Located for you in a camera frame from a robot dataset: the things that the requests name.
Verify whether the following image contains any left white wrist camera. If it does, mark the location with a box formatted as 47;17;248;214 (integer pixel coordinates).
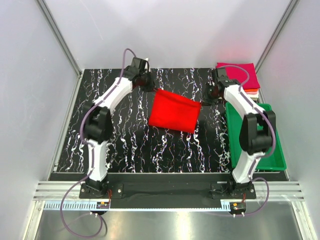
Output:
144;58;150;71

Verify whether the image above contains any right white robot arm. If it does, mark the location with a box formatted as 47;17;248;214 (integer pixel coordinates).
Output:
201;66;276;199

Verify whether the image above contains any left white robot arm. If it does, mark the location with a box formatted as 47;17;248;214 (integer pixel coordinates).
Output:
80;57;155;198

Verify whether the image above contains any black marbled table mat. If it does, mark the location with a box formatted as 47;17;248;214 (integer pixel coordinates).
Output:
56;69;232;173

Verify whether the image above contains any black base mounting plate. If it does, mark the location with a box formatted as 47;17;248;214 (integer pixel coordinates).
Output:
79;173;257;200

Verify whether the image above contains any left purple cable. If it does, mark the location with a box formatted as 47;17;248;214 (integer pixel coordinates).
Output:
58;48;137;237

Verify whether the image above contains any cream folded t shirt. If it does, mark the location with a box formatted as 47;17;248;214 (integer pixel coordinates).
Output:
215;84;260;103

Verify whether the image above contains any right aluminium frame post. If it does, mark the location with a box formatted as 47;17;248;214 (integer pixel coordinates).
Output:
255;0;300;73

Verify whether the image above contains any white slotted cable duct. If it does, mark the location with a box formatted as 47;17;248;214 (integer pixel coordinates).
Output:
43;201;110;211

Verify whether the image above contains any left aluminium frame post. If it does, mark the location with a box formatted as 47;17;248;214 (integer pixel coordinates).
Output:
35;0;82;77

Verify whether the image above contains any magenta folded t shirt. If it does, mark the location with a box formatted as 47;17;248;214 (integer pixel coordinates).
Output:
216;62;260;89

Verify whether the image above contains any red t shirt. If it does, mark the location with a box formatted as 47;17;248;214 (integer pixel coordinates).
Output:
148;89;202;134

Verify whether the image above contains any green plastic bin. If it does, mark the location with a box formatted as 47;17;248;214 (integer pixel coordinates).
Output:
225;102;287;171

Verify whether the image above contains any aluminium frame post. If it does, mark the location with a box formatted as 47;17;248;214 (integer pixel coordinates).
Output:
255;0;300;73
35;0;82;77

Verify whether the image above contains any orange folded t shirt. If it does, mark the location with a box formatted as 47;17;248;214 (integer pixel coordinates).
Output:
244;88;259;95

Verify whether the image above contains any aluminium front rail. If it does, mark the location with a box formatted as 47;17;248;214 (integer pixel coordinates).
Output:
33;181;305;202

